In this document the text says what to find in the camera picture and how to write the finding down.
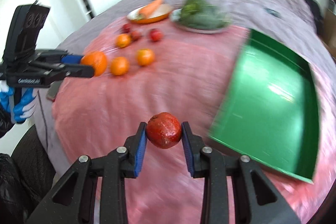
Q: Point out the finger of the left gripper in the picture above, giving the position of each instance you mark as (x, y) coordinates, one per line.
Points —
(57, 57)
(62, 70)

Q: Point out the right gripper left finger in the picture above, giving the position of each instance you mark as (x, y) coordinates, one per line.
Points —
(72, 198)

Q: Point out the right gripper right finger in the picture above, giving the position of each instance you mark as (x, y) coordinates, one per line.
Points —
(256, 199)

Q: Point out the orange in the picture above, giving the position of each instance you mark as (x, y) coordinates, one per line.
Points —
(97, 60)
(119, 66)
(145, 57)
(123, 40)

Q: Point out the small red apple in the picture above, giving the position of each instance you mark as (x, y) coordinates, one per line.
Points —
(126, 28)
(135, 35)

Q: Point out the left blue gloved hand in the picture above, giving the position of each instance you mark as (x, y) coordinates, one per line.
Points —
(17, 112)

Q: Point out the red cased smartphone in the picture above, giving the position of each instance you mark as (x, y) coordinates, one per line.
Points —
(53, 90)

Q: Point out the pink plastic sheet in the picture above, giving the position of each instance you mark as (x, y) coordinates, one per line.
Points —
(188, 79)

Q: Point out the green rectangular tray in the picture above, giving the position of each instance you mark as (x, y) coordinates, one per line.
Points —
(270, 111)

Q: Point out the orange carrot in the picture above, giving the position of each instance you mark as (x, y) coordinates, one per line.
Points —
(149, 9)

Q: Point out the orange rimmed plate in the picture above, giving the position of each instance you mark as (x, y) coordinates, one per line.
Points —
(160, 13)

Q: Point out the silver patterned plate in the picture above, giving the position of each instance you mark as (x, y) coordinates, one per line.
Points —
(174, 16)

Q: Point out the green leafy vegetable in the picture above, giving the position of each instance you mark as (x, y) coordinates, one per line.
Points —
(201, 15)

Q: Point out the small dark object on bed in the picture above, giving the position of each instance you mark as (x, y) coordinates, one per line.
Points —
(273, 12)

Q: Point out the black backpack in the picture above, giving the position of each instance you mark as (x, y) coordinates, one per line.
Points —
(317, 15)

